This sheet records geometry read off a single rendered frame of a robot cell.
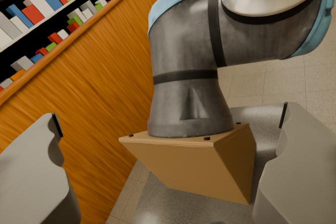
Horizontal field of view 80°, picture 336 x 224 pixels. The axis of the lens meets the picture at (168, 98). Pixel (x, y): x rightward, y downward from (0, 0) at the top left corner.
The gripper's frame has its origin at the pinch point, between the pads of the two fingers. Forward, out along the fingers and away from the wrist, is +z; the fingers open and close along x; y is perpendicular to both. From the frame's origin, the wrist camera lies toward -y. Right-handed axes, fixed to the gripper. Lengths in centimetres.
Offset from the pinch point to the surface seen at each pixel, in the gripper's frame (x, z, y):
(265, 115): 20.0, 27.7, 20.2
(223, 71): 51, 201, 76
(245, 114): 16.5, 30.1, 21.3
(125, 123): -48, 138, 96
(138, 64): -37, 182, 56
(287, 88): 90, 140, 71
